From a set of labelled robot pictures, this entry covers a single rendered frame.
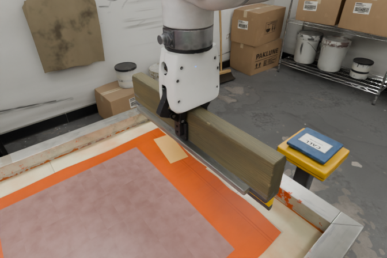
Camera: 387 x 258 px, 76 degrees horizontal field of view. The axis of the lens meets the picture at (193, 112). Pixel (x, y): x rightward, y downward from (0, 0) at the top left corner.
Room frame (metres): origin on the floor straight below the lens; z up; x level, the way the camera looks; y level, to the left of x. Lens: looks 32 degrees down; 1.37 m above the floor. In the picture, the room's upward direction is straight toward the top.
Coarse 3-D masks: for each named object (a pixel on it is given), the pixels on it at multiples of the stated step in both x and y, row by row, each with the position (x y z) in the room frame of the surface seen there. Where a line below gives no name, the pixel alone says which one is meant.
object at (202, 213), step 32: (192, 192) 0.35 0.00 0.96; (224, 192) 0.35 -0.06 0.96; (128, 224) 0.27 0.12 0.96; (160, 224) 0.27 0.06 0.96; (192, 224) 0.27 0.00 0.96; (224, 224) 0.27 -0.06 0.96; (256, 224) 0.27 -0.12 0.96; (64, 256) 0.22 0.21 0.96; (96, 256) 0.22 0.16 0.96; (128, 256) 0.22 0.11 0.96; (160, 256) 0.22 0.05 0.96; (192, 256) 0.22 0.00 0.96; (224, 256) 0.22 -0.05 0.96; (256, 256) 0.22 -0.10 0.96
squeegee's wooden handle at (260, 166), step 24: (144, 96) 0.48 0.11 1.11; (168, 120) 0.41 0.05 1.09; (192, 120) 0.35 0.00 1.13; (216, 120) 0.33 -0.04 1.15; (216, 144) 0.31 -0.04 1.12; (240, 144) 0.27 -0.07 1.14; (264, 144) 0.27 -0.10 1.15; (240, 168) 0.27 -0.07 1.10; (264, 168) 0.24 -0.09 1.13; (264, 192) 0.23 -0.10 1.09
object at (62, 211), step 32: (96, 160) 0.44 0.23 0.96; (128, 160) 0.44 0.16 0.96; (160, 160) 0.44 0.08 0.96; (192, 160) 0.44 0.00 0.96; (32, 192) 0.35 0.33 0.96; (64, 192) 0.35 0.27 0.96; (96, 192) 0.35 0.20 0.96; (128, 192) 0.35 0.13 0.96; (160, 192) 0.35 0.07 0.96; (0, 224) 0.27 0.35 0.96; (32, 224) 0.27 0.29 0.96; (64, 224) 0.27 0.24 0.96; (96, 224) 0.27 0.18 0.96; (0, 256) 0.22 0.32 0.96; (32, 256) 0.22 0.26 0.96
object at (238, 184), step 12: (144, 108) 0.48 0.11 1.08; (156, 120) 0.43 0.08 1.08; (168, 132) 0.39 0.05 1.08; (180, 144) 0.36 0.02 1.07; (192, 144) 0.35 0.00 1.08; (204, 156) 0.32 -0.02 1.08; (216, 168) 0.29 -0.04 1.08; (228, 180) 0.26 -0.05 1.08; (240, 180) 0.26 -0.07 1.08; (240, 192) 0.25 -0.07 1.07
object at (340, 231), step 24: (120, 120) 0.56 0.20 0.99; (144, 120) 0.60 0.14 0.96; (48, 144) 0.46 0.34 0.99; (72, 144) 0.47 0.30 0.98; (0, 168) 0.38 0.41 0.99; (24, 168) 0.41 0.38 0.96; (288, 192) 0.32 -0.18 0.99; (312, 192) 0.32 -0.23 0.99; (312, 216) 0.27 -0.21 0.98; (336, 216) 0.27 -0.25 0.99; (336, 240) 0.22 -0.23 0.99
